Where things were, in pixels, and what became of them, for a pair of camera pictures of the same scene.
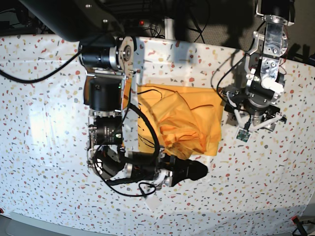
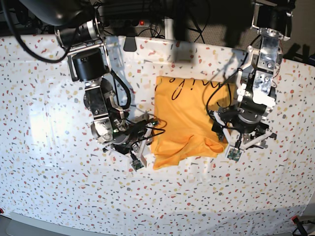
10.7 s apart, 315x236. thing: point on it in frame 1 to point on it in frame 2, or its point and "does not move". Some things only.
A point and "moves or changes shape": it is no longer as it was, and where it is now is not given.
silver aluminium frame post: x=169 y=28 does not move
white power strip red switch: x=141 y=22 does not move
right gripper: x=238 y=101 to x=242 y=129
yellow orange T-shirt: x=187 y=119 moves or changes shape
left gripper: x=142 y=165 to x=132 y=140
